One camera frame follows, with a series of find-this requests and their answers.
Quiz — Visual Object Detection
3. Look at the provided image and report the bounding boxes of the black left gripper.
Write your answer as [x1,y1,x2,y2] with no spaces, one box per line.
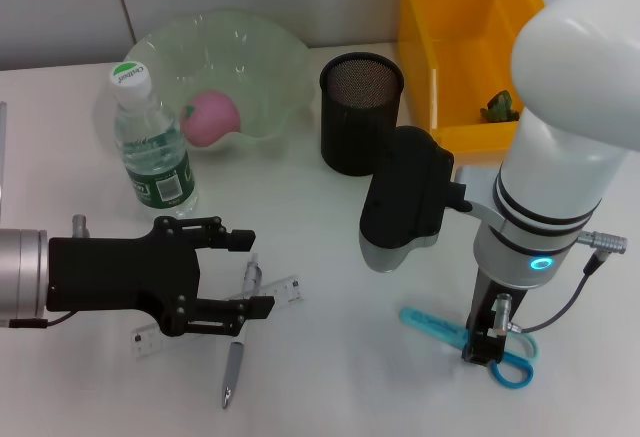
[47,214,277,339]

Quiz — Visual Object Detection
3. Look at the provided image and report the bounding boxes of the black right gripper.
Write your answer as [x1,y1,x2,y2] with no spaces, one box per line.
[460,269,529,367]

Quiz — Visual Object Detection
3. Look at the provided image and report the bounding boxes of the clear plastic ruler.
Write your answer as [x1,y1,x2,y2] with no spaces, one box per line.
[130,273,305,361]

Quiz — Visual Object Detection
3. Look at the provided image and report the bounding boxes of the blue capped scissors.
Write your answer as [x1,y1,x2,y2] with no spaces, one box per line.
[398,306,541,388]

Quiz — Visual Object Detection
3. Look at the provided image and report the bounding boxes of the clear green-label water bottle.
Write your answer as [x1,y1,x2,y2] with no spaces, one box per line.
[108,60,199,221]

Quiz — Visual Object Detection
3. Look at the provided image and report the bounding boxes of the pink toy peach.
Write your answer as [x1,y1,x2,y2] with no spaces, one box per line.
[180,90,242,148]

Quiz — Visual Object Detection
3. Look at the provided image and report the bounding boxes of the green plastic wrapper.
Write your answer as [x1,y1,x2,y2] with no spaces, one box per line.
[479,89,522,123]

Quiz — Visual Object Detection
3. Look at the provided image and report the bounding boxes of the silver white ballpoint pen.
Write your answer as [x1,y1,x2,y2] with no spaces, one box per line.
[221,252,263,411]

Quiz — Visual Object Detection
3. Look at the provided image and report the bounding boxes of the black mesh pen holder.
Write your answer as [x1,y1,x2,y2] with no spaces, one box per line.
[319,51,405,177]

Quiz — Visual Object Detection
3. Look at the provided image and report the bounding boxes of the pale green glass fruit bowl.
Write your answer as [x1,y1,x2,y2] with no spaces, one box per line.
[122,6,312,156]

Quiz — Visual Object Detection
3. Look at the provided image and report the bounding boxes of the yellow plastic bin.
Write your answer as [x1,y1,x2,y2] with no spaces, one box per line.
[397,0,546,154]

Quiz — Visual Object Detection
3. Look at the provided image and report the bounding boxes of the grey right arm cable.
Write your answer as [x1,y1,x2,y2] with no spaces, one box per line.
[492,229,629,334]

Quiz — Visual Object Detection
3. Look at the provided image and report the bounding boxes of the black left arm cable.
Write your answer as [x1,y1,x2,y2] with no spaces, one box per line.
[8,309,76,329]

